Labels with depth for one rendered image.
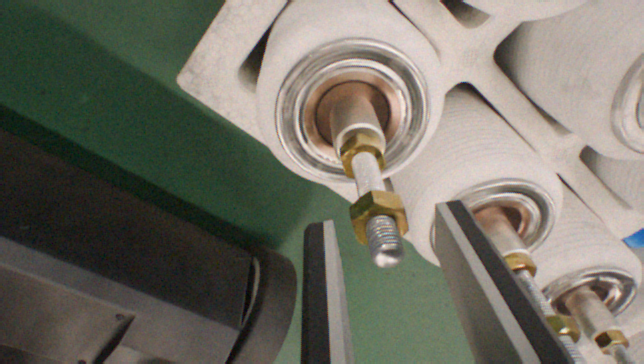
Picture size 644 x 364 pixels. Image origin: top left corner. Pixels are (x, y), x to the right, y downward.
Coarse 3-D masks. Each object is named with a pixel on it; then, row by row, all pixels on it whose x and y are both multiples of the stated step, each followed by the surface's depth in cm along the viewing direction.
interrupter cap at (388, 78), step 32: (320, 64) 16; (352, 64) 16; (384, 64) 17; (288, 96) 17; (320, 96) 17; (384, 96) 18; (416, 96) 18; (288, 128) 18; (320, 128) 19; (384, 128) 19; (416, 128) 18; (320, 160) 19
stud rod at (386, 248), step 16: (352, 160) 15; (368, 160) 14; (368, 176) 13; (368, 224) 12; (384, 224) 11; (368, 240) 11; (384, 240) 11; (400, 240) 11; (384, 256) 11; (400, 256) 11
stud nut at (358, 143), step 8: (352, 136) 15; (360, 136) 15; (368, 136) 15; (344, 144) 15; (352, 144) 15; (360, 144) 14; (368, 144) 14; (376, 144) 14; (344, 152) 15; (352, 152) 15; (360, 152) 15; (368, 152) 15; (376, 152) 15; (344, 160) 15; (384, 160) 15; (344, 168) 15; (352, 168) 15; (384, 168) 15; (352, 176) 15
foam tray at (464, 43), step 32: (256, 0) 21; (416, 0) 22; (448, 0) 29; (224, 32) 22; (256, 32) 22; (448, 32) 23; (480, 32) 23; (192, 64) 23; (224, 64) 23; (256, 64) 29; (448, 64) 24; (480, 64) 24; (224, 96) 25; (480, 96) 37; (512, 96) 26; (256, 128) 26; (512, 128) 32; (544, 128) 27; (544, 160) 29; (576, 160) 29; (352, 192) 30; (576, 192) 33; (608, 192) 31; (608, 224) 33; (640, 224) 34
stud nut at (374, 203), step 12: (372, 192) 12; (384, 192) 12; (360, 204) 12; (372, 204) 11; (384, 204) 11; (396, 204) 11; (360, 216) 11; (372, 216) 11; (396, 216) 11; (360, 228) 12; (408, 228) 12; (360, 240) 12
